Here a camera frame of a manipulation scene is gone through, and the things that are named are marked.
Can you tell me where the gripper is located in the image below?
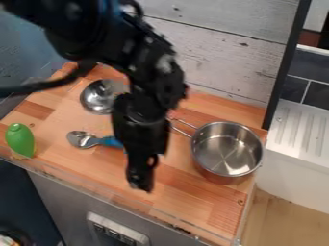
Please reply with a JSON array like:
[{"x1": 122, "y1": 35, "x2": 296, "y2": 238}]
[{"x1": 110, "y1": 92, "x2": 173, "y2": 194}]

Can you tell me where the silver pot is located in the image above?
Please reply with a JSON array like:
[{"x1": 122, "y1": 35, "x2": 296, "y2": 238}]
[{"x1": 166, "y1": 116, "x2": 266, "y2": 185}]

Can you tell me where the silver lid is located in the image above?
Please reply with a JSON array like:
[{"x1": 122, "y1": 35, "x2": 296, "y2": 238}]
[{"x1": 78, "y1": 79, "x2": 126, "y2": 115}]

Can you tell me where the green toy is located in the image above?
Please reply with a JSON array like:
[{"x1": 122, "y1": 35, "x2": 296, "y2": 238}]
[{"x1": 4, "y1": 122, "x2": 38, "y2": 160}]

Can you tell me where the white cabinet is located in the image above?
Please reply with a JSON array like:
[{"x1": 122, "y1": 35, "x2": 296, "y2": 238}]
[{"x1": 255, "y1": 44, "x2": 329, "y2": 215}]

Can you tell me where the silver spoon with blue handle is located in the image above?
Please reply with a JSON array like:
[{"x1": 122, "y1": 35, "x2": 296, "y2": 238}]
[{"x1": 65, "y1": 130, "x2": 126, "y2": 150}]

